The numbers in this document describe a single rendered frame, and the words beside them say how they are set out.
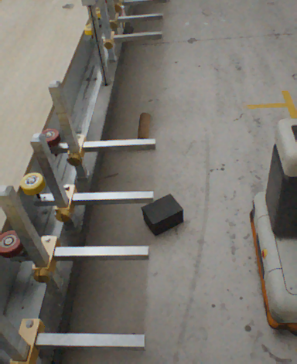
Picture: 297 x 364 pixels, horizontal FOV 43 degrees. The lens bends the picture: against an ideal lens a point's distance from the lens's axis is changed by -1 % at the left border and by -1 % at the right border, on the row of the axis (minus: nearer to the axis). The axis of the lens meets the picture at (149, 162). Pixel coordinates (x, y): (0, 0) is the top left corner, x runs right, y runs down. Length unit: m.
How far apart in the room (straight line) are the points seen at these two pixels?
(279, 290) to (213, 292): 0.40
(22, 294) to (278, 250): 1.11
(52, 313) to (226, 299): 1.00
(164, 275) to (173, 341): 0.34
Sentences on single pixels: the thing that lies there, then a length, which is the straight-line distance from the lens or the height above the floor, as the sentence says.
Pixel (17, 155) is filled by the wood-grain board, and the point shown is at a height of 0.90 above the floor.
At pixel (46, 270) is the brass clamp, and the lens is 1.18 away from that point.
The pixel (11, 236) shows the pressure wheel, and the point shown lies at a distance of 1.22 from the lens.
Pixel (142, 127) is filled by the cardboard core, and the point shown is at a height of 0.08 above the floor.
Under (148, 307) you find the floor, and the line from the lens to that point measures 2.00.
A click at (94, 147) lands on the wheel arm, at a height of 0.84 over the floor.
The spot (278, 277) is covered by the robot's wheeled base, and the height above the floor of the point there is 0.28.
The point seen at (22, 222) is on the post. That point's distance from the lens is 1.02.
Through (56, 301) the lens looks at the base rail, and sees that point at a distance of 1.29.
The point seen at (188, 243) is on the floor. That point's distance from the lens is 2.17.
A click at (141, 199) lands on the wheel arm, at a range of 1.32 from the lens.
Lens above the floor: 1.79
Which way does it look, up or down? 43 degrees down
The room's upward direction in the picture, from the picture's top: 8 degrees counter-clockwise
